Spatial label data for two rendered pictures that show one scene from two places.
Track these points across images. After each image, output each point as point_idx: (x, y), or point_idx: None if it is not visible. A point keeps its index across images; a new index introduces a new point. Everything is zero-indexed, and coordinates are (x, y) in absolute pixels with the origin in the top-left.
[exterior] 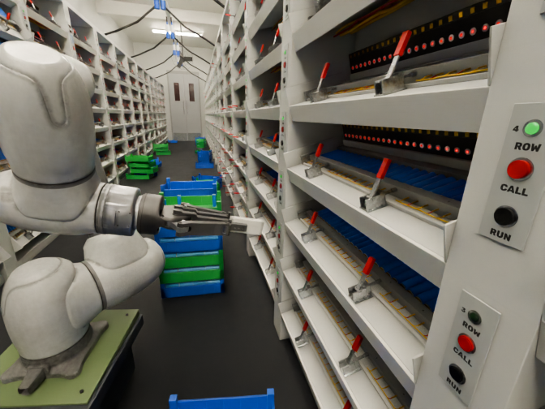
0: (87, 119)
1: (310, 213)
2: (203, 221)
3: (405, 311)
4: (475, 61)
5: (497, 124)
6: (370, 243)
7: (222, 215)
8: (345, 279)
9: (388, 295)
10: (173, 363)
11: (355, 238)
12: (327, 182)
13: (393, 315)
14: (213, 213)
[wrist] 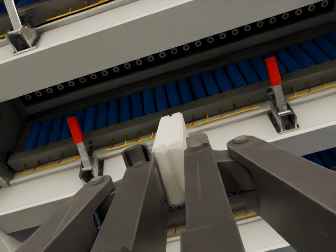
0: None
1: (23, 156)
2: (297, 185)
3: (320, 86)
4: None
5: None
6: (178, 93)
7: (143, 172)
8: (238, 133)
9: (288, 96)
10: None
11: (153, 105)
12: (91, 23)
13: (329, 95)
14: (129, 195)
